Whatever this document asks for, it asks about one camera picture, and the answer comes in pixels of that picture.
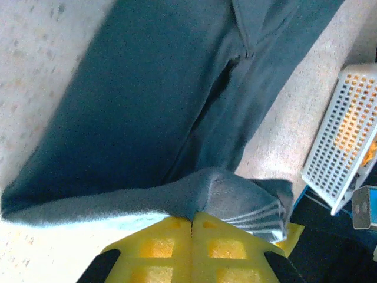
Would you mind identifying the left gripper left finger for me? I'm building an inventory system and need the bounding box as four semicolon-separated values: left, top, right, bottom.
77;213;193;283

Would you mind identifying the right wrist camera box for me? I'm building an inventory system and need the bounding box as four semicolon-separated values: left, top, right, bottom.
351;185;373;231

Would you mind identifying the white plastic laundry basket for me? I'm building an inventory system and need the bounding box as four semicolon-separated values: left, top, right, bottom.
300;62;377;216

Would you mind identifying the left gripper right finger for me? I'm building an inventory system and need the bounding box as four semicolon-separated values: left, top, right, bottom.
191;212;307;283

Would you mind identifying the grey t-shirt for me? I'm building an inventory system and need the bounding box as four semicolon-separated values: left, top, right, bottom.
0;0;346;246

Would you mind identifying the blue table edge strip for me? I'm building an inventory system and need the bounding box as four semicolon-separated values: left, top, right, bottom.
293;187;335;210

